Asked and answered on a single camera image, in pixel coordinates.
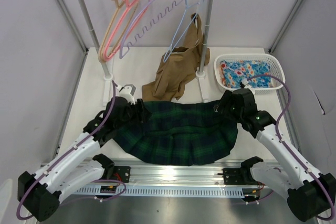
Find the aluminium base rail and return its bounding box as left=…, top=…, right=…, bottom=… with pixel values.
left=112, top=158, right=242, bottom=187

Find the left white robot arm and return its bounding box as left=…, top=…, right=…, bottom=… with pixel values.
left=16, top=96, right=151, bottom=221

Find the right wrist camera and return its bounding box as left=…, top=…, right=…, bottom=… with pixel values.
left=239, top=78, right=256, bottom=95

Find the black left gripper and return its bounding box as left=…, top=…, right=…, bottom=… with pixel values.
left=114, top=99, right=151, bottom=130

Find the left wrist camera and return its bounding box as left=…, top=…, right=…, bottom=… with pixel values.
left=117, top=84, right=136, bottom=104

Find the white slotted cable duct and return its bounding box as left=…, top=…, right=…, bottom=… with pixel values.
left=74, top=185, right=245, bottom=198

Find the tan brown skirt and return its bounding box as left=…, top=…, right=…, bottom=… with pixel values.
left=142, top=14, right=203, bottom=102

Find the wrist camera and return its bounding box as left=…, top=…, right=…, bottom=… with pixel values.
left=239, top=78, right=256, bottom=95
left=117, top=84, right=136, bottom=104

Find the blue wire hanger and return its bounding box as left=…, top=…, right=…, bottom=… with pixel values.
left=163, top=0, right=205, bottom=63

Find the white plastic basket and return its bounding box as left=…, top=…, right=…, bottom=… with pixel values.
left=214, top=54, right=286, bottom=93

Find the purple hanger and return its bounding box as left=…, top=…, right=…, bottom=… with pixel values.
left=119, top=0, right=186, bottom=60

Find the blue floral cloth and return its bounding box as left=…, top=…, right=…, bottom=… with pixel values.
left=219, top=60, right=270, bottom=89

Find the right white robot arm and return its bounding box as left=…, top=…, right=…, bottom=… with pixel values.
left=214, top=88, right=335, bottom=222

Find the green plaid skirt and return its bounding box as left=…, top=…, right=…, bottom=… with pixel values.
left=114, top=101, right=238, bottom=166

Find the beige hanger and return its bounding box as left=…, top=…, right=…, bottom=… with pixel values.
left=98, top=0, right=133, bottom=63

